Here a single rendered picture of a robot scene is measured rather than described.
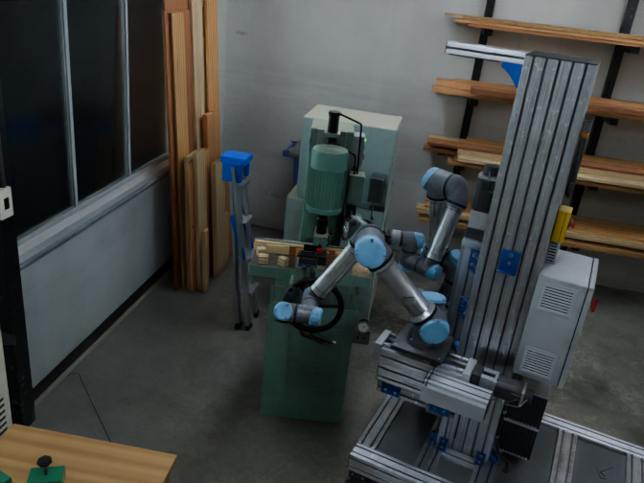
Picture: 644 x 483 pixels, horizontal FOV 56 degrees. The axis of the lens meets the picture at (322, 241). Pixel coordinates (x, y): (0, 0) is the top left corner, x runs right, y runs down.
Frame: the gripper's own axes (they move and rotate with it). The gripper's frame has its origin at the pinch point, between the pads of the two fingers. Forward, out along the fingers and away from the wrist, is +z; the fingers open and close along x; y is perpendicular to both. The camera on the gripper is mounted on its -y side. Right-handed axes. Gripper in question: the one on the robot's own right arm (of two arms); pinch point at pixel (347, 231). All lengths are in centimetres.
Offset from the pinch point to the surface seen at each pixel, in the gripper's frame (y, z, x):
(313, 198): -7.3, 17.8, -12.0
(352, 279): -4.2, -5.5, 24.5
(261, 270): -4.5, 39.0, 25.9
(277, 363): -14, 26, 78
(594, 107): -160, -168, -76
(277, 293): -6.5, 30.0, 37.2
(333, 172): -3.2, 10.4, -26.3
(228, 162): -86, 72, -15
